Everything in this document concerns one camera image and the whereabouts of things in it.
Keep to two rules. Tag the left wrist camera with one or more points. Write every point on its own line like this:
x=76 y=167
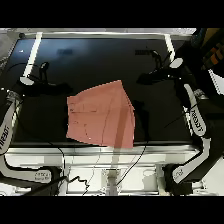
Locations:
x=43 y=70

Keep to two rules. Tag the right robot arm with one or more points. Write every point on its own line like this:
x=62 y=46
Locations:
x=196 y=120

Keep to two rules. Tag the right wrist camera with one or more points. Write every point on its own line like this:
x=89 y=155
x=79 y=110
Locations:
x=157 y=60

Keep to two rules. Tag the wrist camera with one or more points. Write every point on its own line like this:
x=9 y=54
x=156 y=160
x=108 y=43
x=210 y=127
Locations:
x=157 y=60
x=43 y=70

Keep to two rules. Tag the pink pants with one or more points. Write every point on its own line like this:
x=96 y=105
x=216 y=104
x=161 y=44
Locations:
x=100 y=113

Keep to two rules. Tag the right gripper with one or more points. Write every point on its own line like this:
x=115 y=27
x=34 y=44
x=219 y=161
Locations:
x=146 y=78

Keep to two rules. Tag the silver frame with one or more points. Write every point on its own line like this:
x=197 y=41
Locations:
x=100 y=160

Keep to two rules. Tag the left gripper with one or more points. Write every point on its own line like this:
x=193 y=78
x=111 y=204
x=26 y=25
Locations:
x=60 y=89

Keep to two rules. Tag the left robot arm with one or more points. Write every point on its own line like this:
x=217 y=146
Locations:
x=8 y=133

